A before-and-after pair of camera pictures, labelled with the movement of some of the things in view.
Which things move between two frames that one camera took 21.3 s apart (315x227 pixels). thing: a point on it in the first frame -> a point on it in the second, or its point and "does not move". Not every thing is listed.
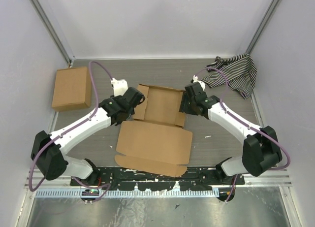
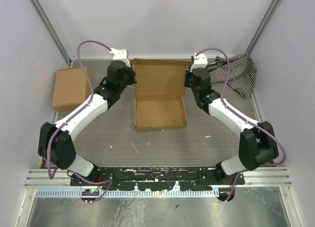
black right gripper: x=184 y=107 -> x=187 y=75
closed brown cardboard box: x=72 y=89 does not move
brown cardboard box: x=156 y=141 -> x=159 y=85
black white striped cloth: x=238 y=73 does not move
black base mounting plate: x=191 y=178 does not move
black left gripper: x=116 y=98 -> x=133 y=74
